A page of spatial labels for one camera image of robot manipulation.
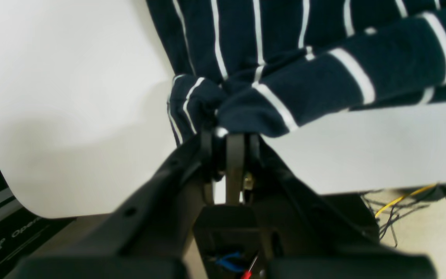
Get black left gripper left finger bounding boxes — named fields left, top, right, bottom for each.
left=15, top=131, right=225, bottom=279

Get navy white striped T-shirt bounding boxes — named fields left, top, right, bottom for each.
left=147, top=0, right=446, bottom=145

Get red handled screwdriver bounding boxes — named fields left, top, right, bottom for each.
left=240, top=253, right=259, bottom=279

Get blue handled pliers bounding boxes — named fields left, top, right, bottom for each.
left=205, top=252, right=246, bottom=273

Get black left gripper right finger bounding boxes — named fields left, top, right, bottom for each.
left=225, top=134, right=437, bottom=279

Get yellow cable on floor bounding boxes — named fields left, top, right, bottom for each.
left=374, top=184, right=438, bottom=217

